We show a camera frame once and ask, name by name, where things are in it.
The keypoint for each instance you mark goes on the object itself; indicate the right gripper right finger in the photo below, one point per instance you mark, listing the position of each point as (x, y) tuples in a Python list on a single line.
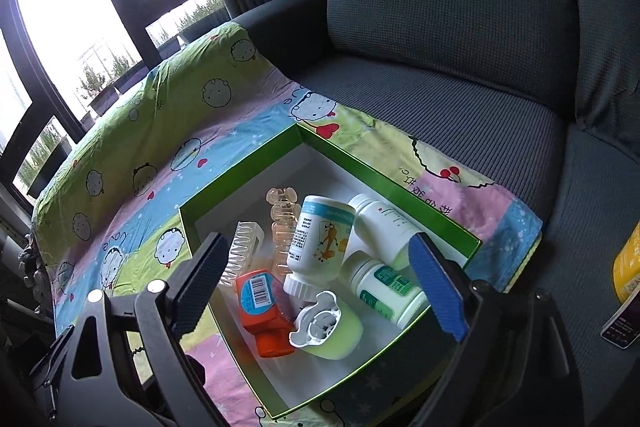
[(513, 365)]

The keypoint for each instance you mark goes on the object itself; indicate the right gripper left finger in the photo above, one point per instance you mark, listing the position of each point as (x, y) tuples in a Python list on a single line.
[(121, 364)]

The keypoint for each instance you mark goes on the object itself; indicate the small white bottle green label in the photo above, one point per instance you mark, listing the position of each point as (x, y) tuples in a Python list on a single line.
[(383, 289)]

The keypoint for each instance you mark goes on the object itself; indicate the pink bottle orange cap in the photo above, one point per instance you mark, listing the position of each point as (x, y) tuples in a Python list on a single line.
[(265, 313)]

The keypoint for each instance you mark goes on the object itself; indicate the clear rectangular hair claw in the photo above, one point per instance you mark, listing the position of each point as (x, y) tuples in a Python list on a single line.
[(246, 242)]

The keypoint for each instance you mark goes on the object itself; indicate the white plug-in device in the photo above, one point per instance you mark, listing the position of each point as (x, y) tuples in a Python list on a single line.
[(328, 329)]

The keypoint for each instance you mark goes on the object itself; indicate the plain white pill bottle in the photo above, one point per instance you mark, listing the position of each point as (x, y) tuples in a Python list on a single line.
[(384, 229)]

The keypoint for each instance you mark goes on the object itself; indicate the orange translucent hair claw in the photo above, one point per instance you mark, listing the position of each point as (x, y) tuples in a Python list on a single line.
[(284, 213)]

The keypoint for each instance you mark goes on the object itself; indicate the white bottle blue label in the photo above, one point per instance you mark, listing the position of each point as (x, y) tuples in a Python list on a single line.
[(318, 247)]

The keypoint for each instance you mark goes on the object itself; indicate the plush toy pile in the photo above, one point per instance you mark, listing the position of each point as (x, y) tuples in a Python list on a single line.
[(35, 276)]

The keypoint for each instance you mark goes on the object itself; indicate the colourful cartoon bed sheet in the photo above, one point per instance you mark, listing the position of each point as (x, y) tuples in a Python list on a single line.
[(109, 217)]

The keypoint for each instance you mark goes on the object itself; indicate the yellow packet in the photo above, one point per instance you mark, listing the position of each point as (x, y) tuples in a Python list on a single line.
[(626, 268)]

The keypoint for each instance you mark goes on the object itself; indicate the green cardboard box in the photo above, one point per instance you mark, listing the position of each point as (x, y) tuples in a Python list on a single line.
[(348, 296)]

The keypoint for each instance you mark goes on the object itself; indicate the black planter box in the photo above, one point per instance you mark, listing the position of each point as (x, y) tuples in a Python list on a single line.
[(105, 100)]

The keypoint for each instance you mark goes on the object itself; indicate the dark grey sofa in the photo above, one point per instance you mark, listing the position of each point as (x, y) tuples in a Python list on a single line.
[(541, 96)]

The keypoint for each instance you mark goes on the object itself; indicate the black window frame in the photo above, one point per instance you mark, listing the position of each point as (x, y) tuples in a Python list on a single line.
[(58, 55)]

